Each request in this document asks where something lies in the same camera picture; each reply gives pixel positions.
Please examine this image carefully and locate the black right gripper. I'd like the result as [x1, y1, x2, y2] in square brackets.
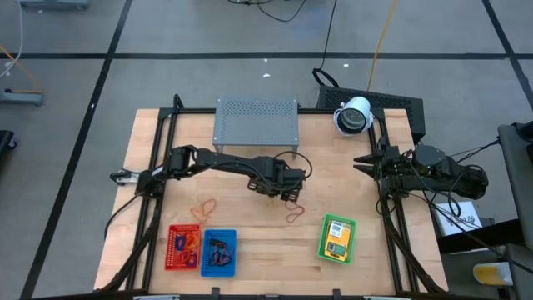
[353, 138, 404, 197]

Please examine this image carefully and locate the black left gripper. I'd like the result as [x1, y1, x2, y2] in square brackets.
[247, 165, 308, 204]

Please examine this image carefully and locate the yellow card pack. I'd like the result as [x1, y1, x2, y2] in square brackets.
[323, 219, 355, 263]

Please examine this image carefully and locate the orange rubber band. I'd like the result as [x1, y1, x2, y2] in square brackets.
[190, 197, 217, 224]

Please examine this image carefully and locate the blue plastic basket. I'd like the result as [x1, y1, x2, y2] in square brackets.
[200, 227, 238, 278]

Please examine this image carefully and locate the grey perforated metal shelf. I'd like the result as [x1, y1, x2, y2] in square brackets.
[212, 98, 301, 159]

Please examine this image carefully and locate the green plastic basket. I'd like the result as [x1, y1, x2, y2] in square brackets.
[317, 212, 358, 266]

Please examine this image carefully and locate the white booklet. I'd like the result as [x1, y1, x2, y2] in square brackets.
[432, 201, 484, 238]

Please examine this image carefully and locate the black shelf board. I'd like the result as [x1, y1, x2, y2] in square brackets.
[436, 218, 526, 255]

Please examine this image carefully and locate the red plastic basket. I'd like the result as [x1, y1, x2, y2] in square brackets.
[164, 223, 202, 271]

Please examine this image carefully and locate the grey cart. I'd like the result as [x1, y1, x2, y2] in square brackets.
[497, 120, 533, 300]

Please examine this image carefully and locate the yellow white roll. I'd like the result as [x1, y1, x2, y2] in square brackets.
[472, 261, 513, 288]

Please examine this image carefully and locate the grey stand foot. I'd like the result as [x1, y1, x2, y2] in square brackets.
[0, 88, 45, 107]

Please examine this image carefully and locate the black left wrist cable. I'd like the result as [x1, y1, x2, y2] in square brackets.
[272, 150, 313, 181]

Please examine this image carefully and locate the white coiled cable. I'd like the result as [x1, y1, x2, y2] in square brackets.
[332, 118, 355, 138]

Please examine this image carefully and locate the white cylindrical camera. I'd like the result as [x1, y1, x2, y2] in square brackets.
[333, 96, 373, 137]

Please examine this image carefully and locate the black aluminium table frame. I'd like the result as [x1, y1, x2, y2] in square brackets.
[99, 93, 446, 300]

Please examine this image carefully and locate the yellow hanging cable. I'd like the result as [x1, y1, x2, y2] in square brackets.
[366, 0, 400, 92]

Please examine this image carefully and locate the black hanging power cable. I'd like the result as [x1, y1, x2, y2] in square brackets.
[311, 0, 339, 88]

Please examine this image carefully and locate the thin black cable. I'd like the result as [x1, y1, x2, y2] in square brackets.
[227, 0, 309, 23]

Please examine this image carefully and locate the black base cable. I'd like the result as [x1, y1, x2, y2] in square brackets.
[103, 193, 142, 242]

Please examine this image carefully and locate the black cable bundle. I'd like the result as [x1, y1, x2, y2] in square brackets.
[410, 189, 533, 272]

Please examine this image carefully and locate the thin yellow cable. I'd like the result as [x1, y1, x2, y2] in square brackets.
[0, 44, 42, 91]

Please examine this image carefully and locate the grey metal base plate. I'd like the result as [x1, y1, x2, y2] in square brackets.
[16, 0, 91, 10]

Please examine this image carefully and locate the thin white cable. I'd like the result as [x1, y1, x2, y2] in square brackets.
[0, 0, 25, 80]

